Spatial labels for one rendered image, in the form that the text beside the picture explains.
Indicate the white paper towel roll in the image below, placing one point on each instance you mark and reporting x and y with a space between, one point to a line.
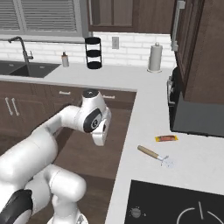
155 57

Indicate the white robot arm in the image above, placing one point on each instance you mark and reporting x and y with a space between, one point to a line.
35 151

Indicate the black three-tier stand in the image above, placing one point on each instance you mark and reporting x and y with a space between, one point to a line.
93 54

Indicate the dark sink basin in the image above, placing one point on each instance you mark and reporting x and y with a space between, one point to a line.
35 70

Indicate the black hob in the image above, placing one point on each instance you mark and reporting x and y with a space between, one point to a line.
163 204

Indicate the tall dark brown cupboard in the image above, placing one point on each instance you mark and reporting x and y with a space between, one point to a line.
204 52

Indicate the dark grey tap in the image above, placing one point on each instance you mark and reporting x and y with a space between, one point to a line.
25 54

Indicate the orange and yellow snack bar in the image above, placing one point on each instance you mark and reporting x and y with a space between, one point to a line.
166 138

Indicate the grey wall socket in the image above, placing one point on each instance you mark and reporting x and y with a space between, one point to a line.
115 43

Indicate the grey hob knob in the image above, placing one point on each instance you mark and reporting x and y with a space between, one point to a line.
136 212

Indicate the white soap dispenser bottle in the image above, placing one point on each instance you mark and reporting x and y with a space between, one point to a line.
65 60

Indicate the black countertop oven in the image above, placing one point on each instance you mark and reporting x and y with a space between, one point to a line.
198 116

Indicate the dark brown wall cupboard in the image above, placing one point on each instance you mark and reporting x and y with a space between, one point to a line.
145 14

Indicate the brown drawer front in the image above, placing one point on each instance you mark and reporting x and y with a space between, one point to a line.
122 100
58 97

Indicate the brown cupboard door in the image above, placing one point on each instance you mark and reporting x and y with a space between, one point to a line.
4 116
32 113

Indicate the window with grey blinds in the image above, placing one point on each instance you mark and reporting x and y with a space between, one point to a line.
43 17

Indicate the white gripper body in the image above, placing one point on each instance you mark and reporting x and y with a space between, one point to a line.
100 135

